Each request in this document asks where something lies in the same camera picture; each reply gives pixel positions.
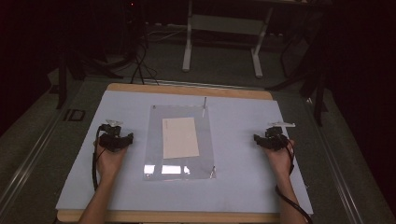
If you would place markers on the short metal floor strip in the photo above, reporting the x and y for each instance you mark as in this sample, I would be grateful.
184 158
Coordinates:
193 83

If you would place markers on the clear acrylic photo frame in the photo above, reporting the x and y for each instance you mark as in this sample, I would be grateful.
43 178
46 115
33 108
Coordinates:
152 140

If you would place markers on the person's right hand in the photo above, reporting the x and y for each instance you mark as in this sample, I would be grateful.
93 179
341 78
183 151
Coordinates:
280 161

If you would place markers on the black floor bracket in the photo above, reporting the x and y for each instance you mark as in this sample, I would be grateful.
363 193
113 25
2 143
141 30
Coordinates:
74 115

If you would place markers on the white metal desk frame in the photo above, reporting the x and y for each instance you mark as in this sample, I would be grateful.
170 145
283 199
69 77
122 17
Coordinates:
224 25

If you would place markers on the person's left hand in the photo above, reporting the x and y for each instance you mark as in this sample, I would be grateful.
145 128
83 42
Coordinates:
109 161

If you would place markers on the photo card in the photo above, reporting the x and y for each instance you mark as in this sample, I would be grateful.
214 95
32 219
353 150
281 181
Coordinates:
180 138

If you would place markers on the metal floor rail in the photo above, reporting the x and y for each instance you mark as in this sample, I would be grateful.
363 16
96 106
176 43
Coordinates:
339 174
25 168

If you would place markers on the black metal stand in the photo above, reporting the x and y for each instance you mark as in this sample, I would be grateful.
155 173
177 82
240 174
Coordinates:
317 93
62 84

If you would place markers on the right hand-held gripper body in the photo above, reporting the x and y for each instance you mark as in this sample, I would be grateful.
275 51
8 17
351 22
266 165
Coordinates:
277 140

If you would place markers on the metal frame stand peg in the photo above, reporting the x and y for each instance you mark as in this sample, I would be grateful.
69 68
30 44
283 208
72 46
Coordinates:
204 107
212 172

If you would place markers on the light blue table mat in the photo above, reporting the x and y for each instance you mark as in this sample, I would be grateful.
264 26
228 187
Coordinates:
243 174

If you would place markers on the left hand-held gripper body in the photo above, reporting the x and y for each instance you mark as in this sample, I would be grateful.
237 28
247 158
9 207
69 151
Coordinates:
110 141

